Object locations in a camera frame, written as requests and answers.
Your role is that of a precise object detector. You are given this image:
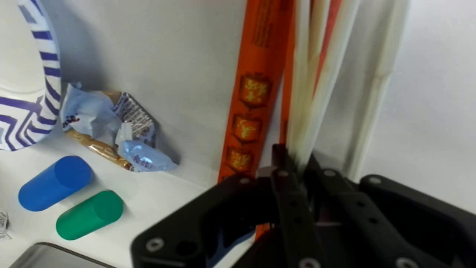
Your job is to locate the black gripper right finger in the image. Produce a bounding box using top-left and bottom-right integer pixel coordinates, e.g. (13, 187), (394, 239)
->
(301, 154), (476, 268)

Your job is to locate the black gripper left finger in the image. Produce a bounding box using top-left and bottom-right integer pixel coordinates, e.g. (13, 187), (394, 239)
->
(130, 144), (330, 268)

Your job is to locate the orange snack package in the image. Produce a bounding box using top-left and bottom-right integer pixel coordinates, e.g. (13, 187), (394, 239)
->
(215, 0), (344, 243)

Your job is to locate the white plastic knife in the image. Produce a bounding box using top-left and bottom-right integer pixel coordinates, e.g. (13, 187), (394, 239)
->
(286, 0), (312, 167)

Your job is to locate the white plastic utensil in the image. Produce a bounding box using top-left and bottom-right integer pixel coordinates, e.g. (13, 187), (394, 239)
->
(295, 0), (362, 169)
(343, 0), (411, 184)
(295, 0), (333, 166)

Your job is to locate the green plastic cup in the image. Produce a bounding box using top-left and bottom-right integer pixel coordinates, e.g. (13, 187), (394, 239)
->
(54, 190), (124, 243)

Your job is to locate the blue plastic cup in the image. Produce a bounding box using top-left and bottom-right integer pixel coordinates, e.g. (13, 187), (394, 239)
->
(16, 156), (96, 214)

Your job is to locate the light blue candy wrapper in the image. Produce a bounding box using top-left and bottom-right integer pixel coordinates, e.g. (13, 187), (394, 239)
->
(115, 139), (179, 175)
(59, 83), (123, 147)

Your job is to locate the silver striped wrapper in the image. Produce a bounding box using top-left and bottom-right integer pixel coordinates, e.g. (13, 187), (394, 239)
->
(111, 92), (160, 150)

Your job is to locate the brown snack bar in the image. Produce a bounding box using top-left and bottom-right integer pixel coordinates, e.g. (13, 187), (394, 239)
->
(63, 129), (136, 173)

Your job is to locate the metal tray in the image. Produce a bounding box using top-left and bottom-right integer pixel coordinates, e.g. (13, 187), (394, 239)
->
(8, 242), (115, 268)

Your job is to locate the small clear plastic object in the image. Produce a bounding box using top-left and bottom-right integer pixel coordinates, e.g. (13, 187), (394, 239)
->
(0, 211), (11, 240)

